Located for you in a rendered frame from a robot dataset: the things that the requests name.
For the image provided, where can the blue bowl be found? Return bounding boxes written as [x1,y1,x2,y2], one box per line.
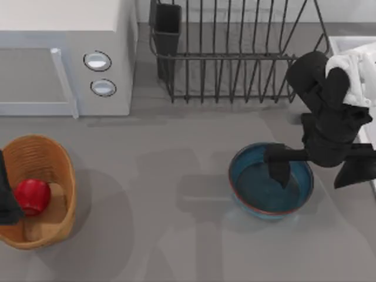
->
[228,142,315,221]

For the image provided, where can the white sink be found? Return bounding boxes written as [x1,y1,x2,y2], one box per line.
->
[328,36,376,190]

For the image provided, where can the black cutlery holder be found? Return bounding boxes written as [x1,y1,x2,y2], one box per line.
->
[149,1,183,80]

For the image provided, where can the pale microwave oven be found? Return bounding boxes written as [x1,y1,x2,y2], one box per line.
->
[0,0,139,119]

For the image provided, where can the small round microwave knob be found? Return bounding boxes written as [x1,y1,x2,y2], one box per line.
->
[89,78,118,98]

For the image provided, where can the large round microwave knob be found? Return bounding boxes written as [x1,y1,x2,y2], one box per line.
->
[83,50,113,72]

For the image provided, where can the brown wicker basket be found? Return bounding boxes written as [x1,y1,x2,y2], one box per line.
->
[0,134,77,251]

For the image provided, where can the red apple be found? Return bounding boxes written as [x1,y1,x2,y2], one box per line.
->
[14,179,52,217]

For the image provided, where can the microwave oven glass door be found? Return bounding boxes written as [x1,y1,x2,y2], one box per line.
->
[0,31,80,118]

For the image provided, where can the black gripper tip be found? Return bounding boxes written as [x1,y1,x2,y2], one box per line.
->
[0,149,26,227]

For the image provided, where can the black wire dish rack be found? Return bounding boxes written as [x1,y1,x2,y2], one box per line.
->
[148,0,331,105]

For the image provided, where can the pale microwave door handle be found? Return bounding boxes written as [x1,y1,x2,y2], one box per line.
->
[50,48,80,119]

